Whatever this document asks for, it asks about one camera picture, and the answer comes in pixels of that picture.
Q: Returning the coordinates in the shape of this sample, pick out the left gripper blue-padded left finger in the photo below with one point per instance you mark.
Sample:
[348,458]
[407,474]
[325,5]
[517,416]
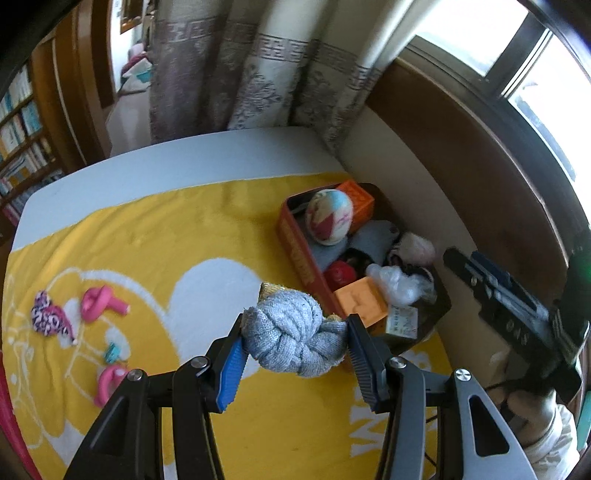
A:
[230,365]

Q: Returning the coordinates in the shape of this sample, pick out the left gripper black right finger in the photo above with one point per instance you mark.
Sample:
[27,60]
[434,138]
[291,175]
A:
[369,356]

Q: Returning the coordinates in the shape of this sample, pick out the grey knotted sock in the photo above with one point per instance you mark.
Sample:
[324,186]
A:
[288,332]

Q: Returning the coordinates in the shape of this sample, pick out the orange embossed soft cube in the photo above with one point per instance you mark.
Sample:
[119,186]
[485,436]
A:
[363,298]

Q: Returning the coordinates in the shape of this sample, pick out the clear plastic bag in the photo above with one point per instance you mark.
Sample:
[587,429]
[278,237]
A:
[400,289]

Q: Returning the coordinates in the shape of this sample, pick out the red pompom ball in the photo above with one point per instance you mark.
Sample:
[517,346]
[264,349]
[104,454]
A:
[339,274]

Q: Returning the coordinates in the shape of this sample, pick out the black fuzzy sock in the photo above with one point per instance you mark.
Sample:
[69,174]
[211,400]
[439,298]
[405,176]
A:
[360,260]

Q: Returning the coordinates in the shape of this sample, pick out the teal binder clip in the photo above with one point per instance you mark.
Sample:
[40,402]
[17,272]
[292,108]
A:
[112,354]

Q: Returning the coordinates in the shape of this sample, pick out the light grey fleece sock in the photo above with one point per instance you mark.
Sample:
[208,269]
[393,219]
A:
[374,239]

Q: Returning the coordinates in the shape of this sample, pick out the pink foam curler knot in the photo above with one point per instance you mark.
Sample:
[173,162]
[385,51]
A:
[97,300]

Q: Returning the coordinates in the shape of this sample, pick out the pastel sock ball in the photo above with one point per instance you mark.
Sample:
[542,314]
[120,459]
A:
[329,216]

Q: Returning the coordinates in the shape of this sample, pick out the pink leopard fuzzy sock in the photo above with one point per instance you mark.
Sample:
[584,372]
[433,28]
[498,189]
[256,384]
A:
[49,318]

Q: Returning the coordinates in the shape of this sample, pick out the small yellow carton box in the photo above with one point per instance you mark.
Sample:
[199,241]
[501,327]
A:
[403,322]

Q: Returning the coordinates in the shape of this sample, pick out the gloved right hand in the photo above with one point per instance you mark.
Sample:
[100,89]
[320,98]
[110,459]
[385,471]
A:
[548,436]

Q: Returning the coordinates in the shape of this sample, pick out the orange storage box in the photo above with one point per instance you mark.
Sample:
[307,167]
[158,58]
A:
[291,235]

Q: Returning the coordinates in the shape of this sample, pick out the wooden window sill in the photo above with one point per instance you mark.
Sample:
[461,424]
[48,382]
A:
[502,209]

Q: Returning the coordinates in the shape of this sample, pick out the patterned curtain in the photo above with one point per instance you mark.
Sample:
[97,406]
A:
[233,65]

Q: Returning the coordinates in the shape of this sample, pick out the wooden bookshelf with books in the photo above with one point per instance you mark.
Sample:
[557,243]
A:
[29,160]

